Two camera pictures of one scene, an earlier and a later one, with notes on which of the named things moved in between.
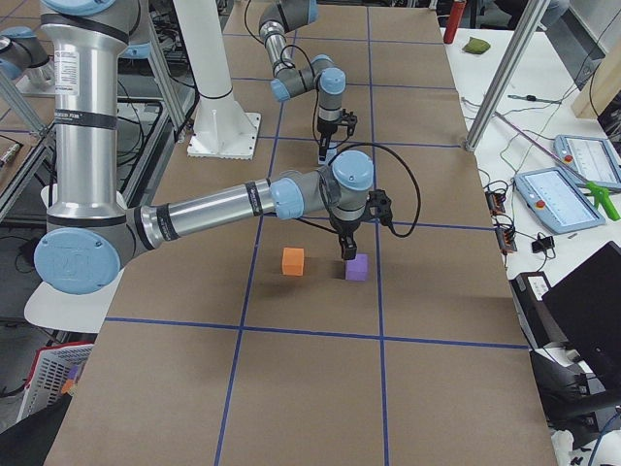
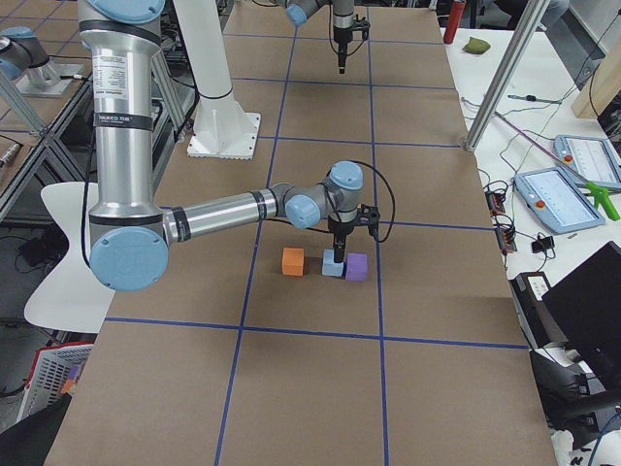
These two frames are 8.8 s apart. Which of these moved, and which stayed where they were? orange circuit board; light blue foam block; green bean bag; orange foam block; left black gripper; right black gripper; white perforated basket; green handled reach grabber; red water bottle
Moved: light blue foam block; right black gripper; left black gripper
Stayed: orange circuit board; red water bottle; green bean bag; white perforated basket; green handled reach grabber; orange foam block
